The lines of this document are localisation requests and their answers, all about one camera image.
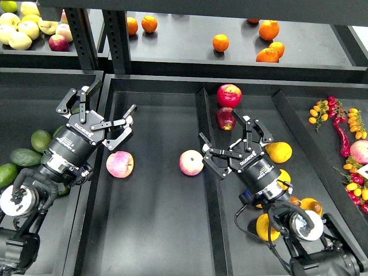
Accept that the yellow pear middle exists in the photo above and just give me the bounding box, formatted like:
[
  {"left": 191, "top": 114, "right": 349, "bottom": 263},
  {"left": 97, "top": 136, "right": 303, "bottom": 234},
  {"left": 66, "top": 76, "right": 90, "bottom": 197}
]
[{"left": 278, "top": 169, "right": 291, "bottom": 190}]

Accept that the pale yellow apple with stem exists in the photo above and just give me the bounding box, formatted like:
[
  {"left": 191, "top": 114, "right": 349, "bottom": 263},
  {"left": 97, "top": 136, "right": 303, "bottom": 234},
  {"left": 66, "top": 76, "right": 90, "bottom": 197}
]
[{"left": 37, "top": 17, "right": 59, "bottom": 35}]

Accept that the dark green avocado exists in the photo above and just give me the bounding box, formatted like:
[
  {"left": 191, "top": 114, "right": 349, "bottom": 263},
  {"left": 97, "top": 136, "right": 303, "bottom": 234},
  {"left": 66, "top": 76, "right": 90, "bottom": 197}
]
[{"left": 40, "top": 154, "right": 51, "bottom": 164}]

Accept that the red cherry tomato bunch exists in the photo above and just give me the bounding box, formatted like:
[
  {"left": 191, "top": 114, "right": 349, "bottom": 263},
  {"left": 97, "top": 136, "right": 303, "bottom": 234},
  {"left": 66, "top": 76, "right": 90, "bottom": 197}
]
[{"left": 328, "top": 96, "right": 346, "bottom": 124}]

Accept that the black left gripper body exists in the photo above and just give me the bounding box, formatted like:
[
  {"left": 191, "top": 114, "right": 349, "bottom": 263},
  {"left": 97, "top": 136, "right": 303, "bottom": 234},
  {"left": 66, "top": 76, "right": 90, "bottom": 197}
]
[{"left": 45, "top": 110, "right": 105, "bottom": 173}]

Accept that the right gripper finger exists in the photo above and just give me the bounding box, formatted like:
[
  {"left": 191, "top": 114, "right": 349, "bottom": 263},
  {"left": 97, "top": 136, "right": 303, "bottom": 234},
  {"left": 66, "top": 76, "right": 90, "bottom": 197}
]
[
  {"left": 232, "top": 110, "right": 274, "bottom": 152},
  {"left": 198, "top": 132, "right": 242, "bottom": 179}
]

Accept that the yellow pear right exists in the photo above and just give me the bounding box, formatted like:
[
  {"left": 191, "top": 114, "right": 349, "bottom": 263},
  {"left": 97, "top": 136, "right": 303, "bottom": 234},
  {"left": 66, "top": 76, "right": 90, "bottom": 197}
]
[{"left": 301, "top": 198, "right": 323, "bottom": 217}]

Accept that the green avocado upper middle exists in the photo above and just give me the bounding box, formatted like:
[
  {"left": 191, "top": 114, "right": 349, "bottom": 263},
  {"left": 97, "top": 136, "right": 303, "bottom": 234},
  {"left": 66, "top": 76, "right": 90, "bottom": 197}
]
[{"left": 52, "top": 125, "right": 64, "bottom": 138}]

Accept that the green avocado round left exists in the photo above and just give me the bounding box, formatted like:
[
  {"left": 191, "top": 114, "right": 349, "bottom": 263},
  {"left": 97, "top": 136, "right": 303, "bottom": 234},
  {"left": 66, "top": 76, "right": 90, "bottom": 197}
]
[{"left": 31, "top": 129, "right": 52, "bottom": 153}]

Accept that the pink apple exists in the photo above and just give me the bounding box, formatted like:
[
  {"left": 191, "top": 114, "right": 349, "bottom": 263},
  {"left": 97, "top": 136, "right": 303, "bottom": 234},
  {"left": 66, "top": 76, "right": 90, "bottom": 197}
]
[
  {"left": 106, "top": 151, "right": 134, "bottom": 178},
  {"left": 179, "top": 149, "right": 204, "bottom": 176}
]

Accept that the black perforated post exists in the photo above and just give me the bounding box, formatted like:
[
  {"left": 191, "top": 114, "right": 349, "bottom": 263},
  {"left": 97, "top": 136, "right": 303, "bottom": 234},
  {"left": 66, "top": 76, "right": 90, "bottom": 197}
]
[
  {"left": 64, "top": 7, "right": 99, "bottom": 70},
  {"left": 102, "top": 10, "right": 132, "bottom": 75}
]

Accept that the dark red apple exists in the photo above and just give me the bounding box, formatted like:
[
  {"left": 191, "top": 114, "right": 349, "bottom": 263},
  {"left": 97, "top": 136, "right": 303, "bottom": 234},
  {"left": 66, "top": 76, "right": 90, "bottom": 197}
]
[{"left": 215, "top": 107, "right": 236, "bottom": 131}]

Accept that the red apple on shelf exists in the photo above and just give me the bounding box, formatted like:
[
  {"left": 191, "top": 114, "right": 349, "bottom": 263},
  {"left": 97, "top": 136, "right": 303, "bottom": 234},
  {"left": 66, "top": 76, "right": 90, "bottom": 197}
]
[{"left": 48, "top": 34, "right": 70, "bottom": 52}]

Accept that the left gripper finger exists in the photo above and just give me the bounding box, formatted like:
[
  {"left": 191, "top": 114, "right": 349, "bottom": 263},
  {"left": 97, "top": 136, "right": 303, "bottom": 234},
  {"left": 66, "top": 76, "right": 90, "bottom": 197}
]
[
  {"left": 90, "top": 104, "right": 137, "bottom": 151},
  {"left": 55, "top": 78, "right": 102, "bottom": 122}
]

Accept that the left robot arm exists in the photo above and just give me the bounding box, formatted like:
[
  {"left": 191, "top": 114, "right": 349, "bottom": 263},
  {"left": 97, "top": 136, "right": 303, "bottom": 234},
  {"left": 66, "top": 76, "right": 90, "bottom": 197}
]
[{"left": 1, "top": 79, "right": 137, "bottom": 275}]

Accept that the pink peach on shelf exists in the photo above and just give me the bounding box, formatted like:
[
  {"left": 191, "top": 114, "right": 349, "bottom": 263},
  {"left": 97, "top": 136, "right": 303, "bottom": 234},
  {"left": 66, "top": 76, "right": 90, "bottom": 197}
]
[{"left": 55, "top": 24, "right": 73, "bottom": 43}]

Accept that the yellow pear upper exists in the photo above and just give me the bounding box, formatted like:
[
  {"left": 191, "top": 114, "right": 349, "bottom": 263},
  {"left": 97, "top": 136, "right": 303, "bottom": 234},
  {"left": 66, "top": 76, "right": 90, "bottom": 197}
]
[{"left": 265, "top": 141, "right": 293, "bottom": 163}]

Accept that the pink apple left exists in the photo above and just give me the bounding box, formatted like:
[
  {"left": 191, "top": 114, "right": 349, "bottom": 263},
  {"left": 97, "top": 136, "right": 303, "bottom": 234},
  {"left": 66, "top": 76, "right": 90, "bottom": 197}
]
[{"left": 106, "top": 151, "right": 134, "bottom": 178}]

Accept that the bright green avocado edge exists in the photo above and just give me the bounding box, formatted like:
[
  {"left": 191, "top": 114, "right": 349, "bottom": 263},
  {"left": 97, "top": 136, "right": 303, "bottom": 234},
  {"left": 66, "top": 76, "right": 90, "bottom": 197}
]
[{"left": 0, "top": 163, "right": 18, "bottom": 188}]

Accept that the black perforated post left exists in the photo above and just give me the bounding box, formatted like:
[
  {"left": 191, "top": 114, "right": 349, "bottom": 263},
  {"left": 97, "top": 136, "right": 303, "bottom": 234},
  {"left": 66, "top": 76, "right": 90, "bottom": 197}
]
[{"left": 64, "top": 7, "right": 99, "bottom": 70}]

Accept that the pale yellow apple centre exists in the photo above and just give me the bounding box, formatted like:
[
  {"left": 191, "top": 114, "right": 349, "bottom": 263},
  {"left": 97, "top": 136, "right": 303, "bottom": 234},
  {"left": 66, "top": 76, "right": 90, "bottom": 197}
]
[{"left": 18, "top": 21, "right": 40, "bottom": 40}]

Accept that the pink apple centre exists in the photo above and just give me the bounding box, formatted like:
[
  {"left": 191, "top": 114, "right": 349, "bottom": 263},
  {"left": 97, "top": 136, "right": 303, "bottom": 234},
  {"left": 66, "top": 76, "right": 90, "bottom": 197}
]
[{"left": 179, "top": 149, "right": 204, "bottom": 176}]

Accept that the black tray divider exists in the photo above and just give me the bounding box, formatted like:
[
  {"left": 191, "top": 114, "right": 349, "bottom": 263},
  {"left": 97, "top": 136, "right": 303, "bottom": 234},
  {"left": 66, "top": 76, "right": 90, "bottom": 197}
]
[
  {"left": 273, "top": 90, "right": 367, "bottom": 231},
  {"left": 195, "top": 88, "right": 232, "bottom": 275}
]

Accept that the black tray divider left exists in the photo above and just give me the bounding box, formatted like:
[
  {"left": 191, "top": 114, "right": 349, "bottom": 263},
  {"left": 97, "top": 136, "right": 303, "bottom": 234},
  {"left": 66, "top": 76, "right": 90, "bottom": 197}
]
[{"left": 195, "top": 88, "right": 232, "bottom": 275}]

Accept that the red chili pepper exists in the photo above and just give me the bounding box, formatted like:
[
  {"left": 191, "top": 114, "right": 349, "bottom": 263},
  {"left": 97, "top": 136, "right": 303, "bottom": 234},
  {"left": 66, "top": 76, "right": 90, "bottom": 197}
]
[{"left": 333, "top": 118, "right": 350, "bottom": 158}]

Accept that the black centre tray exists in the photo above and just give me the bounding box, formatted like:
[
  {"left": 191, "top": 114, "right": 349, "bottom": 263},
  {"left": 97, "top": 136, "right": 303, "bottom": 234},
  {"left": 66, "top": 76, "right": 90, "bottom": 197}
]
[{"left": 79, "top": 74, "right": 367, "bottom": 275}]

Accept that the black perforated post right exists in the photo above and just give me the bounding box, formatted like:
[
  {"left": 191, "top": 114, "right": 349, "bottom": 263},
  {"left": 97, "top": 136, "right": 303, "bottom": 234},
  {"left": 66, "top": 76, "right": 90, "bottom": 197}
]
[{"left": 102, "top": 10, "right": 132, "bottom": 75}]

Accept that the orange shelf front right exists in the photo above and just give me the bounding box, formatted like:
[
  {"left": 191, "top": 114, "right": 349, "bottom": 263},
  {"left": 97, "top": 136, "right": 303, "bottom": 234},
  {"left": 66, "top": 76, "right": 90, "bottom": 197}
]
[{"left": 256, "top": 48, "right": 279, "bottom": 63}]

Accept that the green avocado bottom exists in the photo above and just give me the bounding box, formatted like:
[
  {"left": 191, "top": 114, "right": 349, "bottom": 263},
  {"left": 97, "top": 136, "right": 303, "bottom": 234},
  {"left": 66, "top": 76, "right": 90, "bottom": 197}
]
[{"left": 58, "top": 187, "right": 71, "bottom": 197}]

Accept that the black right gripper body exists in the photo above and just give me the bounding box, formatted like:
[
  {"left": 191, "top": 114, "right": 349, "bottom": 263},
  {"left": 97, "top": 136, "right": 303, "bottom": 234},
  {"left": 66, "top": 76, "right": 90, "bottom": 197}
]
[{"left": 228, "top": 150, "right": 285, "bottom": 201}]

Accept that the dark avocado left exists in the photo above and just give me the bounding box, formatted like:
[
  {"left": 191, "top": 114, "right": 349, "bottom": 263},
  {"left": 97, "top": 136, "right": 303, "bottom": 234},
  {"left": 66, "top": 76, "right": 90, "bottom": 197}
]
[{"left": 10, "top": 148, "right": 42, "bottom": 167}]

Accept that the black tray divider right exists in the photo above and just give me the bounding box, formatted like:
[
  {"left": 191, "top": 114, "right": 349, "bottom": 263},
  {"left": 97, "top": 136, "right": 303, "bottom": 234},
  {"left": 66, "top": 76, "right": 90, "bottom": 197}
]
[{"left": 273, "top": 90, "right": 367, "bottom": 231}]

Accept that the bright red apple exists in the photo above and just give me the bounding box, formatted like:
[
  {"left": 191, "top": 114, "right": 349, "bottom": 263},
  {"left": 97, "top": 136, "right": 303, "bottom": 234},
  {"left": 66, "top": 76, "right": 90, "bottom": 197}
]
[{"left": 216, "top": 84, "right": 243, "bottom": 109}]

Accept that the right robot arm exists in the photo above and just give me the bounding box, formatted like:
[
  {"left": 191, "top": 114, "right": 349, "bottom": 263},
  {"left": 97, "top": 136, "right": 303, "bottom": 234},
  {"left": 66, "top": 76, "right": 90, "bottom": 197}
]
[{"left": 199, "top": 110, "right": 367, "bottom": 275}]

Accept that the yellow pear with brown top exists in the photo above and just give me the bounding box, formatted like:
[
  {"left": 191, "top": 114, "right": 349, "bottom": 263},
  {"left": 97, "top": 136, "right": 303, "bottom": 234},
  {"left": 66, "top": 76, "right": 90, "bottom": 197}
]
[{"left": 256, "top": 213, "right": 281, "bottom": 242}]

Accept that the orange cherry tomato bunch left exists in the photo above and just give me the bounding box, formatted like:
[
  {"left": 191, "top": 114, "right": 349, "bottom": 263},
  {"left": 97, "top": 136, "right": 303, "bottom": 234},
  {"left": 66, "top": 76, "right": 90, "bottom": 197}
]
[{"left": 308, "top": 100, "right": 329, "bottom": 132}]

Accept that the black upper left shelf tray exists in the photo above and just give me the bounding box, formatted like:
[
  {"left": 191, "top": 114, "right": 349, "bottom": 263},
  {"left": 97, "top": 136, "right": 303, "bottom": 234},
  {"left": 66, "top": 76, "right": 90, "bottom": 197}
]
[{"left": 0, "top": 8, "right": 106, "bottom": 71}]

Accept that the pale yellow apple front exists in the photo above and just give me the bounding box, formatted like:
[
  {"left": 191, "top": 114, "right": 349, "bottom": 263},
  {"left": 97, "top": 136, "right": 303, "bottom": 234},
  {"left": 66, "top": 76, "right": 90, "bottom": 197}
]
[{"left": 9, "top": 32, "right": 32, "bottom": 51}]

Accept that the orange shelf small right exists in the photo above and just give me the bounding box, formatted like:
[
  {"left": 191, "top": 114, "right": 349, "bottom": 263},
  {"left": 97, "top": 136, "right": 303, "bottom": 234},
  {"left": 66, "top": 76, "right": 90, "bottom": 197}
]
[{"left": 269, "top": 41, "right": 285, "bottom": 59}]

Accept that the orange at post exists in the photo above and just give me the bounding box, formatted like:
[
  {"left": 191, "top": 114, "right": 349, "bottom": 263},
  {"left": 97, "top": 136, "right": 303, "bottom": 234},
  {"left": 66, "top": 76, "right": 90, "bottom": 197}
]
[{"left": 126, "top": 17, "right": 139, "bottom": 36}]

